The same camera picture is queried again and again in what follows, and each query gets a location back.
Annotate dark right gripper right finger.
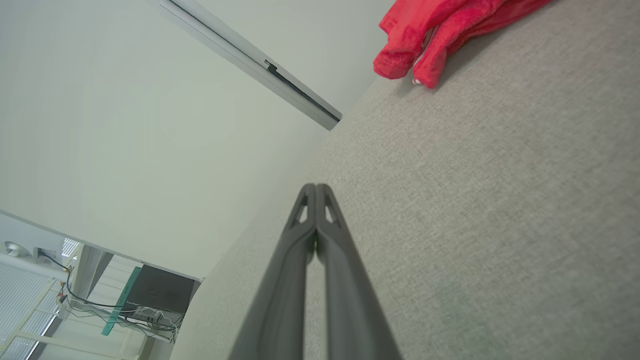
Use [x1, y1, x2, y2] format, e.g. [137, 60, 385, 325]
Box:
[315, 183, 403, 360]

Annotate green bar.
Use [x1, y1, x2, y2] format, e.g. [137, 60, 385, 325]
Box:
[101, 266, 142, 337]

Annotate grey electronics box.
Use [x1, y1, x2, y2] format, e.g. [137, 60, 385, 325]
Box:
[131, 307, 164, 324]

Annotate red shorts with white stripe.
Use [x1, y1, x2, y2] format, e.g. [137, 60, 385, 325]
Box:
[372, 0, 553, 90]

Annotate white window blind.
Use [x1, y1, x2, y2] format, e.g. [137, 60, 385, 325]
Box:
[0, 261, 57, 360]

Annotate black monitor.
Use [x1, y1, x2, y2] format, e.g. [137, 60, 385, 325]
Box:
[122, 264, 197, 316]

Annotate black hanging cable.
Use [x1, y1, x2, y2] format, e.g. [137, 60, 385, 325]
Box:
[39, 251, 128, 310]

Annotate silver dome lamp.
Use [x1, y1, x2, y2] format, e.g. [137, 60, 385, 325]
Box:
[4, 241, 32, 259]

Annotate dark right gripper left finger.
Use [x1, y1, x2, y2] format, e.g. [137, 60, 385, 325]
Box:
[227, 183, 318, 360]

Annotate grey partition post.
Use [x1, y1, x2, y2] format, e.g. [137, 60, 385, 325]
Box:
[145, 0, 343, 132]

